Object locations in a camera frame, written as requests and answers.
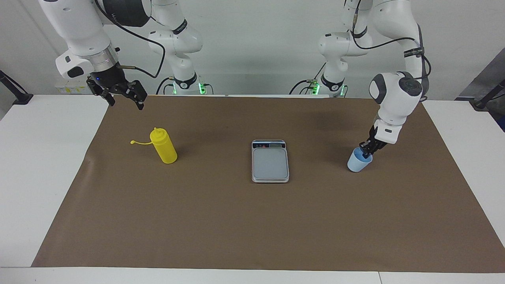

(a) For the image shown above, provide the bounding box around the black left arm base cable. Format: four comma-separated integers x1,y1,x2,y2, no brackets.
289,62,328,95

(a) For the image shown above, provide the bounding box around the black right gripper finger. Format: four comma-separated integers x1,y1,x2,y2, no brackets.
87,80,116,107
125,80,148,110

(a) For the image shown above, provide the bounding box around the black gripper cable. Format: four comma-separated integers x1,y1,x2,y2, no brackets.
349,0,432,102
93,0,166,78

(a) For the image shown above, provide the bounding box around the black arm base cable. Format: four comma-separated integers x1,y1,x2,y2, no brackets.
156,76,176,95
289,62,328,95

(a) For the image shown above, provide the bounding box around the brown table mat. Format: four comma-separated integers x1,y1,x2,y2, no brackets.
32,95,505,273

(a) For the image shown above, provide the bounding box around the silver digital kitchen scale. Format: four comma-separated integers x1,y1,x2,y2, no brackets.
251,139,290,183

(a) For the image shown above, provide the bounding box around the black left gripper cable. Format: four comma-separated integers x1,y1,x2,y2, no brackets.
349,0,432,102

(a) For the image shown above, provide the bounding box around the yellow squeeze bottle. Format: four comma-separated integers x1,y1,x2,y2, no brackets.
130,127,178,164

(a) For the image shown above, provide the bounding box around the black right arm base cable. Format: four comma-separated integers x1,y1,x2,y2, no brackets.
156,76,176,95

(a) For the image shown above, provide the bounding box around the light blue plastic cup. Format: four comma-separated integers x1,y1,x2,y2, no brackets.
347,148,373,173

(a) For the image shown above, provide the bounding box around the black camera stand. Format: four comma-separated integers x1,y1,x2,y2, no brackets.
473,79,505,110
0,70,34,105

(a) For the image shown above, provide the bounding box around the white box with yellow labels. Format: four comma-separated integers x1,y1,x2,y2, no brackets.
54,81,93,95

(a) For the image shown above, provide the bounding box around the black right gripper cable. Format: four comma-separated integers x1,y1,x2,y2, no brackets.
93,0,166,78

